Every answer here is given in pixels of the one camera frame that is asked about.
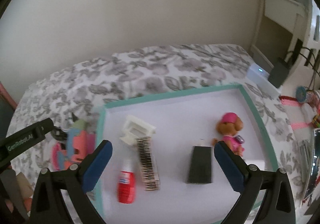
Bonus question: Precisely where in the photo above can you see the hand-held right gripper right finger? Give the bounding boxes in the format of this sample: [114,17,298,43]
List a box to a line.
[214,140,297,224]

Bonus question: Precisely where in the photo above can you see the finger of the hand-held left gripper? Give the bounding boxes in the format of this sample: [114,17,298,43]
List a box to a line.
[37,117,55,139]

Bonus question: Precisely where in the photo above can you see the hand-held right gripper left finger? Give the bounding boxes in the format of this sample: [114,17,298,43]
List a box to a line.
[30,140,113,224]

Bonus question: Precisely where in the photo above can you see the black charger plug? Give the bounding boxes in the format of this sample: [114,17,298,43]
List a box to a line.
[185,138,213,185]

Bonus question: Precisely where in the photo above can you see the pink smart watch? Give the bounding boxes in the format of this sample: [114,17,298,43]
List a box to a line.
[51,143,80,171]

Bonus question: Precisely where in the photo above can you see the red glue bottle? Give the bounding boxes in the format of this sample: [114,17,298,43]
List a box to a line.
[117,158,137,204]

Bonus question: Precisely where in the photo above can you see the pink puppy toy figure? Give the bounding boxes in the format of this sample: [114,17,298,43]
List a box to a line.
[212,112,244,157]

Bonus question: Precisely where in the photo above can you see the gold lipstick tube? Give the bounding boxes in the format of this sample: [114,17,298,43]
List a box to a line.
[136,136,160,191]

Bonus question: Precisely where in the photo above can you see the white plastic frame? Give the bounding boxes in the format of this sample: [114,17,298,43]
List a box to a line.
[119,115,157,146]

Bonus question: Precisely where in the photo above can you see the teal shallow box tray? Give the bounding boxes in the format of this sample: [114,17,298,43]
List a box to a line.
[91,84,278,224]

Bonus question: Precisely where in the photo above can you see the pink edge strip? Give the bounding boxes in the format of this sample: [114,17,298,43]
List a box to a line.
[0,82,17,112]

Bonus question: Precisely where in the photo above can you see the white pink-trimmed basket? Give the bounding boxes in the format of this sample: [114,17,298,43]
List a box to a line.
[279,96,318,144]

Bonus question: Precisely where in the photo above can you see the white router box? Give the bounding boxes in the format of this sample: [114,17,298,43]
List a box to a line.
[246,63,282,98]

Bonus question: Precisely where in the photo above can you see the black power adapter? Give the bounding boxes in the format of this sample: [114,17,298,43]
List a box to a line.
[269,58,290,89]

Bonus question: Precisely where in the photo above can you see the black cables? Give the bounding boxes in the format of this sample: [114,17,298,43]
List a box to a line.
[285,39,320,82]

